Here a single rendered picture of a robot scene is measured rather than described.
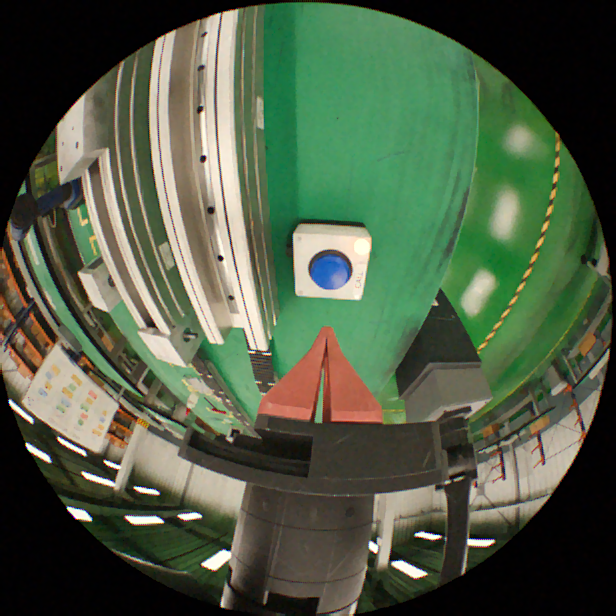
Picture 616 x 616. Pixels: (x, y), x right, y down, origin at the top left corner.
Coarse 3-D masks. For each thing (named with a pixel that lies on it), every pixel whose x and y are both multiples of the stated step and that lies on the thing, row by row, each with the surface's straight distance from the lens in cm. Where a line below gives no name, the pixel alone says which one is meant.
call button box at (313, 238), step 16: (304, 224) 23; (320, 224) 23; (336, 224) 24; (352, 224) 24; (304, 240) 20; (320, 240) 20; (336, 240) 20; (352, 240) 20; (368, 240) 20; (288, 256) 26; (304, 256) 21; (320, 256) 21; (352, 256) 21; (368, 256) 21; (304, 272) 22; (352, 272) 22; (304, 288) 23; (320, 288) 23; (352, 288) 23
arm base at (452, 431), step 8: (464, 408) 55; (440, 416) 54; (448, 416) 52; (456, 416) 54; (464, 416) 58; (440, 424) 55; (448, 424) 54; (456, 424) 54; (464, 424) 56; (440, 432) 55; (448, 432) 54; (456, 432) 55; (464, 432) 57; (448, 440) 55; (456, 440) 54; (464, 440) 56
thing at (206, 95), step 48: (192, 48) 32; (240, 48) 26; (192, 96) 28; (240, 96) 22; (192, 144) 26; (240, 144) 20; (192, 192) 25; (240, 192) 19; (192, 240) 24; (240, 240) 19; (192, 288) 26; (240, 288) 22
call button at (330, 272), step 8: (328, 256) 20; (336, 256) 20; (320, 264) 20; (328, 264) 20; (336, 264) 20; (344, 264) 20; (312, 272) 20; (320, 272) 20; (328, 272) 20; (336, 272) 20; (344, 272) 20; (320, 280) 21; (328, 280) 21; (336, 280) 21; (344, 280) 21; (328, 288) 21; (336, 288) 21
